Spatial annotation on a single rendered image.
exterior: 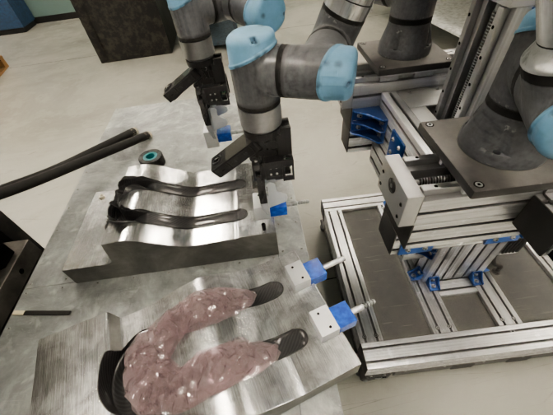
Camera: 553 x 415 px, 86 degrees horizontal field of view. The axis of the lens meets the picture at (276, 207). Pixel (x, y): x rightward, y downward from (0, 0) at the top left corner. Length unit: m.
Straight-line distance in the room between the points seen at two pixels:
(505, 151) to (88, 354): 0.79
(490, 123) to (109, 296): 0.86
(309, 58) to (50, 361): 0.63
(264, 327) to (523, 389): 1.27
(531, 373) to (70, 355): 1.60
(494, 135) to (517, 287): 1.05
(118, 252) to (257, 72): 0.49
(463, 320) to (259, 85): 1.21
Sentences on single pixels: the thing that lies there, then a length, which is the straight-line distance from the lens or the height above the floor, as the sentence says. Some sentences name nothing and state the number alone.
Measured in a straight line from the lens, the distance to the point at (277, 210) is 0.68.
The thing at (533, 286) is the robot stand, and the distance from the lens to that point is 1.65.
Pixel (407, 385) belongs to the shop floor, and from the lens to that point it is 1.50.
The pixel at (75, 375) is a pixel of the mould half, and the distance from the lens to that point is 0.64.
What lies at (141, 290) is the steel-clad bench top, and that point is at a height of 0.80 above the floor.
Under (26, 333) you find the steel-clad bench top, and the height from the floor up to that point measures 0.80.
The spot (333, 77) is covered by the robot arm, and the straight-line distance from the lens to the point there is 0.45.
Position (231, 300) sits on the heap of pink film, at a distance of 0.58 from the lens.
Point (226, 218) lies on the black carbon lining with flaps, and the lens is 0.73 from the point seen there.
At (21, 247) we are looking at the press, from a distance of 1.11.
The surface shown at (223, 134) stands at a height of 0.94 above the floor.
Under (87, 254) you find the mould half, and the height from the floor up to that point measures 0.86.
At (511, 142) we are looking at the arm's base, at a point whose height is 1.09.
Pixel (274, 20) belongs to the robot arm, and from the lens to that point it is 0.68.
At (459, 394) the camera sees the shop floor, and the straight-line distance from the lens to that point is 1.56.
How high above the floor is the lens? 1.42
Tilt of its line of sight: 47 degrees down
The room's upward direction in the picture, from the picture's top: 7 degrees counter-clockwise
